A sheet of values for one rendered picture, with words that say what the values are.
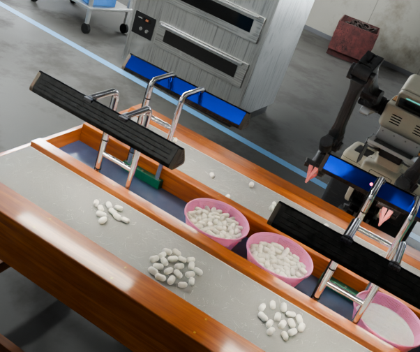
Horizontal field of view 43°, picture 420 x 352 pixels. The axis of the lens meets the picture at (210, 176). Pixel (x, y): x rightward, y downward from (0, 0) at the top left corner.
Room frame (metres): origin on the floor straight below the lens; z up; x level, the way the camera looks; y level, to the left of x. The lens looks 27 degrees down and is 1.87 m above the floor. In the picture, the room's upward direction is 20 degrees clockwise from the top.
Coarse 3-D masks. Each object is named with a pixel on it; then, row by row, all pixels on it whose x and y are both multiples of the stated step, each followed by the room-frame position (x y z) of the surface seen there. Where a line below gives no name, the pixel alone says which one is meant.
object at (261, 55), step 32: (160, 0) 5.00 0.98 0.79; (192, 0) 4.85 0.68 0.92; (224, 0) 4.75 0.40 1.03; (256, 0) 4.67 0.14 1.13; (288, 0) 4.77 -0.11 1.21; (128, 32) 5.10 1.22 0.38; (160, 32) 4.94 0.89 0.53; (192, 32) 4.85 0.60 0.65; (224, 32) 4.74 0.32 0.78; (256, 32) 4.61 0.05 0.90; (288, 32) 5.05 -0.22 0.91; (160, 64) 4.93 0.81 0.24; (192, 64) 4.81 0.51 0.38; (224, 64) 4.67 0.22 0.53; (256, 64) 4.61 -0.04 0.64; (288, 64) 5.38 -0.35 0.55; (224, 96) 4.66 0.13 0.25; (256, 96) 4.88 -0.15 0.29
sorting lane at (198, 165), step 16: (192, 160) 2.26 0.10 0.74; (208, 160) 2.31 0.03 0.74; (192, 176) 2.11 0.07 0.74; (208, 176) 2.16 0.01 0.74; (224, 176) 2.21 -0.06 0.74; (240, 176) 2.27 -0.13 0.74; (224, 192) 2.07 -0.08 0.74; (240, 192) 2.12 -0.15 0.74; (256, 192) 2.17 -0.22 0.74; (272, 192) 2.23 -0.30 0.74; (256, 208) 2.03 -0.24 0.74; (304, 208) 2.19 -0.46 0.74; (416, 272) 1.99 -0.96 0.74
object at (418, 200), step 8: (376, 184) 1.83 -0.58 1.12; (368, 192) 1.78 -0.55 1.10; (376, 192) 1.77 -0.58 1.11; (368, 200) 1.76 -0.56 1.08; (416, 200) 1.82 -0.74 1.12; (360, 208) 1.77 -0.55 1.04; (368, 208) 1.76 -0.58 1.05; (416, 208) 1.74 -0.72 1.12; (360, 216) 1.76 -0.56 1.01; (408, 216) 1.72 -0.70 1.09; (360, 224) 1.76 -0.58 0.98; (408, 224) 1.71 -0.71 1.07; (360, 232) 1.75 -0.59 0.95; (368, 232) 1.74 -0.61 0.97; (400, 232) 1.71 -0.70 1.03; (376, 240) 1.73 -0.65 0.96; (384, 240) 1.73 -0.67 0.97; (400, 240) 1.71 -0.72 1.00; (392, 248) 1.71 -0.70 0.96; (384, 256) 1.71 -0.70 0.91; (336, 280) 1.76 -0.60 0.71; (344, 288) 1.73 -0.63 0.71; (352, 288) 1.74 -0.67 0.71; (368, 288) 1.71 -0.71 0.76; (344, 296) 1.72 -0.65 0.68
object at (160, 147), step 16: (48, 80) 1.73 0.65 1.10; (48, 96) 1.70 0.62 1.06; (64, 96) 1.69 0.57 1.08; (80, 96) 1.69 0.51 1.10; (80, 112) 1.66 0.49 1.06; (96, 112) 1.65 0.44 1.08; (112, 112) 1.65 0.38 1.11; (112, 128) 1.62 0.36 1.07; (128, 128) 1.61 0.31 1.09; (144, 128) 1.61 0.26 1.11; (128, 144) 1.59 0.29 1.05; (144, 144) 1.58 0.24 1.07; (160, 144) 1.58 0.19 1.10; (176, 144) 1.58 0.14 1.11; (160, 160) 1.55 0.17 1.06; (176, 160) 1.54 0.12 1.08
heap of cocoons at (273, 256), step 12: (252, 252) 1.71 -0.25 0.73; (264, 252) 1.75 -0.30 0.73; (276, 252) 1.77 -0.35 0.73; (288, 252) 1.79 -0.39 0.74; (264, 264) 1.67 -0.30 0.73; (276, 264) 1.70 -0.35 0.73; (288, 264) 1.70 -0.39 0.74; (300, 264) 1.74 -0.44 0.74; (288, 276) 1.64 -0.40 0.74; (300, 276) 1.66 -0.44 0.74
